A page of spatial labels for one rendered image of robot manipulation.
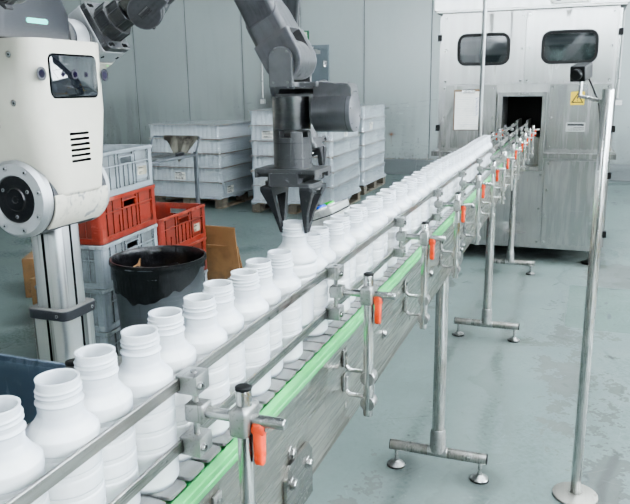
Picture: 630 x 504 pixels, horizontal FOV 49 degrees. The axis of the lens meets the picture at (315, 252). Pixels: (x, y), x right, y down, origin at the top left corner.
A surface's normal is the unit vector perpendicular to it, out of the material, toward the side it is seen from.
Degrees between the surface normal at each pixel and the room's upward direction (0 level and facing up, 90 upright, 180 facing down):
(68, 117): 90
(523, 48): 90
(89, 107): 90
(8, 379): 90
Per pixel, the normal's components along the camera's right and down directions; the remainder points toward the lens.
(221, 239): -0.29, 0.45
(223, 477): 0.94, 0.07
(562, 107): -0.35, 0.22
